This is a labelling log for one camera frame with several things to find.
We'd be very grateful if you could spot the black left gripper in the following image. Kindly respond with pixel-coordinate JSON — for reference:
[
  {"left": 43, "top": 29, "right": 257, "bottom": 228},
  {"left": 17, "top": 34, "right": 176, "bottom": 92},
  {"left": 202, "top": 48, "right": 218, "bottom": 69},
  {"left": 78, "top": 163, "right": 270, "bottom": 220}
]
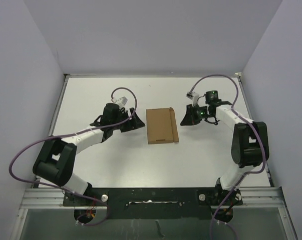
[{"left": 111, "top": 107, "right": 144, "bottom": 132}]

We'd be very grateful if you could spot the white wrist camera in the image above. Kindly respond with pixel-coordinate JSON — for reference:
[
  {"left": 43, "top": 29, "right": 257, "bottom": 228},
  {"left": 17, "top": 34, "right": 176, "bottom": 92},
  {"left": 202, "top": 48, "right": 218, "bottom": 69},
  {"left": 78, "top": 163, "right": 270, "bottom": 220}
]
[
  {"left": 112, "top": 96, "right": 128, "bottom": 108},
  {"left": 186, "top": 91, "right": 200, "bottom": 106}
]

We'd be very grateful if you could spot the brown cardboard box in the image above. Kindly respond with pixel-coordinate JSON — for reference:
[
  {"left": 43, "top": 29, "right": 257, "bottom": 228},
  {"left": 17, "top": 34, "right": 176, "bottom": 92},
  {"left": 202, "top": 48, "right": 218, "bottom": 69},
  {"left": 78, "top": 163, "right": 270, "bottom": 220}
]
[{"left": 146, "top": 107, "right": 179, "bottom": 145}]

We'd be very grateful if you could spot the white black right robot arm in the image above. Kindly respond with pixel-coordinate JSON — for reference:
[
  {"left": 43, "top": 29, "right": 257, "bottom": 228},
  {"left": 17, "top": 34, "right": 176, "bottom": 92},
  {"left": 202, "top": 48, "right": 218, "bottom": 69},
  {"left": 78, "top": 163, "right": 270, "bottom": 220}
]
[{"left": 180, "top": 90, "right": 269, "bottom": 204}]

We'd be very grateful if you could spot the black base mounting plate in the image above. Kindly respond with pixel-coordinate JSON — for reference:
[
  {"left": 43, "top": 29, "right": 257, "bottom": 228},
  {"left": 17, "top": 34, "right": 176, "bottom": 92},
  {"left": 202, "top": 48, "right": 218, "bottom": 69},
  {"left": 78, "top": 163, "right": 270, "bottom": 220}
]
[{"left": 63, "top": 186, "right": 243, "bottom": 221}]

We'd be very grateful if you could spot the aluminium frame rail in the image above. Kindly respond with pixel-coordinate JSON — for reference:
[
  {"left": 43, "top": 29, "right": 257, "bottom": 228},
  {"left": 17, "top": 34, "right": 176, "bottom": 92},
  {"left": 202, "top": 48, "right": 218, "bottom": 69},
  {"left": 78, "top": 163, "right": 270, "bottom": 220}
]
[{"left": 20, "top": 187, "right": 283, "bottom": 209}]

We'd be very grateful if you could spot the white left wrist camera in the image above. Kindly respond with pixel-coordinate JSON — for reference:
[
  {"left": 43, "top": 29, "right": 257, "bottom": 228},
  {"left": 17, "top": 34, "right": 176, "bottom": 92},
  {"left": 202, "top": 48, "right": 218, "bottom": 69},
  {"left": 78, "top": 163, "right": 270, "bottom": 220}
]
[{"left": 112, "top": 96, "right": 128, "bottom": 108}]

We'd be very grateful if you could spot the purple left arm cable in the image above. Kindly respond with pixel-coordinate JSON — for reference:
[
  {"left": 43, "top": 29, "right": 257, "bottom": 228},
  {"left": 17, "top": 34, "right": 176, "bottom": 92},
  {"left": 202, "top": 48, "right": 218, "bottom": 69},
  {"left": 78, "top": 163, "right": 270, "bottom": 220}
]
[{"left": 9, "top": 87, "right": 138, "bottom": 227}]

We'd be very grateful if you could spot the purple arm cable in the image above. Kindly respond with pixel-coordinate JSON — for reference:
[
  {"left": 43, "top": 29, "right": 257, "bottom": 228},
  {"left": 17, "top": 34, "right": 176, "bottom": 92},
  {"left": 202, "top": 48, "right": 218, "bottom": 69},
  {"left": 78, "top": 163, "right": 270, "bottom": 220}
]
[
  {"left": 190, "top": 74, "right": 268, "bottom": 240},
  {"left": 9, "top": 87, "right": 138, "bottom": 227}
]

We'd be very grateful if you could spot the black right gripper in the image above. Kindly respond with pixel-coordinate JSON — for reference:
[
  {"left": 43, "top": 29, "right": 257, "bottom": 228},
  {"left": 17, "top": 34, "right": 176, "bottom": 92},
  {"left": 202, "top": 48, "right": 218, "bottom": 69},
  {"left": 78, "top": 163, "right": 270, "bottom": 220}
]
[{"left": 181, "top": 103, "right": 211, "bottom": 127}]

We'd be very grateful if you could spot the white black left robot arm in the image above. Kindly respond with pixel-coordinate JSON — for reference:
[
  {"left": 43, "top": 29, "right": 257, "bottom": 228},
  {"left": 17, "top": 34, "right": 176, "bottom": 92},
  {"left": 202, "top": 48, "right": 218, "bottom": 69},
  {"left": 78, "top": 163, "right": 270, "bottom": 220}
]
[{"left": 33, "top": 103, "right": 145, "bottom": 206}]

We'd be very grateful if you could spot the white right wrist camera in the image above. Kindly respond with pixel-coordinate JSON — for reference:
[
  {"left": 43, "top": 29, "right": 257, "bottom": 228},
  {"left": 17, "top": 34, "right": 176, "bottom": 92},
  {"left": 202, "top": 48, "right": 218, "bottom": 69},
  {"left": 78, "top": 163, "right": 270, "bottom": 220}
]
[{"left": 186, "top": 91, "right": 200, "bottom": 106}]

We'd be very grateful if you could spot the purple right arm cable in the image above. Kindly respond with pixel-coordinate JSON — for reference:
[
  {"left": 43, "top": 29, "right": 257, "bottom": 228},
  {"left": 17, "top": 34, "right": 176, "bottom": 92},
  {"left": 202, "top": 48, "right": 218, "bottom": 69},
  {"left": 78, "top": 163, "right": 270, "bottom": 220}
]
[{"left": 190, "top": 74, "right": 268, "bottom": 240}]

